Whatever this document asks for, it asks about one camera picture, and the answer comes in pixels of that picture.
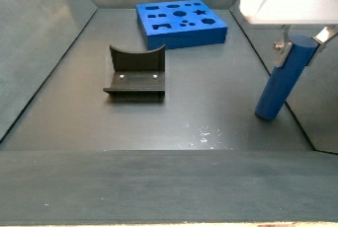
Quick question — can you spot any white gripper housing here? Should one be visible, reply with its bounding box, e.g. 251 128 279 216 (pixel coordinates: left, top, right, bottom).
239 0 338 68

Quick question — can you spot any blue round cylinder peg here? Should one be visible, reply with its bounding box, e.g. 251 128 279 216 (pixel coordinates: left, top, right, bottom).
255 35 318 120

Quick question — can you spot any blue shape sorting board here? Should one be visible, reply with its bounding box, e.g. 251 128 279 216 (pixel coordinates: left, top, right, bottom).
136 0 228 49

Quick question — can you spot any black curved cradle stand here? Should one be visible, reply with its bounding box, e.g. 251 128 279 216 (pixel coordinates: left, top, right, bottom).
103 45 165 102

